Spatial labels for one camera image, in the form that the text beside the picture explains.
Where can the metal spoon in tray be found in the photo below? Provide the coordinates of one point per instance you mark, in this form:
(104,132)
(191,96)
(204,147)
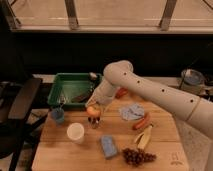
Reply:
(93,76)

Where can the green plastic tray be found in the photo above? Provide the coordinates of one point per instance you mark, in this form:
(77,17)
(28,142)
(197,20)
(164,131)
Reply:
(69,85)

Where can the black office chair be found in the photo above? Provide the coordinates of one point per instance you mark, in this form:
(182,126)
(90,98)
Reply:
(14,129)

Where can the blue sponge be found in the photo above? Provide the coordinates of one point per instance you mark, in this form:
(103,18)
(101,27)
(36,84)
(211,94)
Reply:
(108,146)

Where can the dark red grape bunch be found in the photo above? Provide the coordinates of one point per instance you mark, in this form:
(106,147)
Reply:
(137,157)

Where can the dark spatula in tray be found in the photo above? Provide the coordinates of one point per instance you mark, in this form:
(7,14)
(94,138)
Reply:
(80,98)

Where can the orange red bowl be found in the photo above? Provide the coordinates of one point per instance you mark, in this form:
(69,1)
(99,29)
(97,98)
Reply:
(121,92)

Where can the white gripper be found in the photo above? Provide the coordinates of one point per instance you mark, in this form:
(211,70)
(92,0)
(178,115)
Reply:
(99,97)

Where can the white plastic cup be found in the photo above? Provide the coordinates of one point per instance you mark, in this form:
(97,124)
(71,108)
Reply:
(75,133)

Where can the yellow red apple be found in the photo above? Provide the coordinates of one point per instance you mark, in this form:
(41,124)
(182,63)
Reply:
(93,112)

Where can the small metal cup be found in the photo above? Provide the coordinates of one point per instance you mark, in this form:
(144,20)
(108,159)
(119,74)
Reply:
(94,122)

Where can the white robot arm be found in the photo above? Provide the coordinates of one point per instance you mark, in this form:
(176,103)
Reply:
(196,111)

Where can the orange carrot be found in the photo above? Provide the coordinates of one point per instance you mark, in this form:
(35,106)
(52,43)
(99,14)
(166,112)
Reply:
(141,123)

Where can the light blue crumpled cloth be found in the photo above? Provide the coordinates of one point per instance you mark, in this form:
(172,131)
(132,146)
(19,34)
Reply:
(132,112)

